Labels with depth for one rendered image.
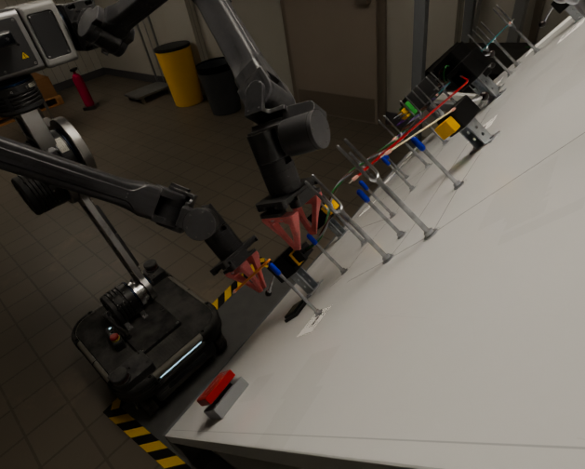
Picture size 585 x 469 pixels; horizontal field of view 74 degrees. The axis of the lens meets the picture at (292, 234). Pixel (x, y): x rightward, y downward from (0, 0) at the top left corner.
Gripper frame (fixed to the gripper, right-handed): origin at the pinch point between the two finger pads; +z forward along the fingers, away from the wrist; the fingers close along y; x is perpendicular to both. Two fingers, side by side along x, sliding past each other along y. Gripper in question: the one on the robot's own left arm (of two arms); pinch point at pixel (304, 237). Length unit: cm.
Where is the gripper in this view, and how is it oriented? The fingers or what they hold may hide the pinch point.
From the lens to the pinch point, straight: 67.7
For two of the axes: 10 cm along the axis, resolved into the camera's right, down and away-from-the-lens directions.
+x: -7.6, 0.5, 6.4
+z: 3.4, 8.7, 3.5
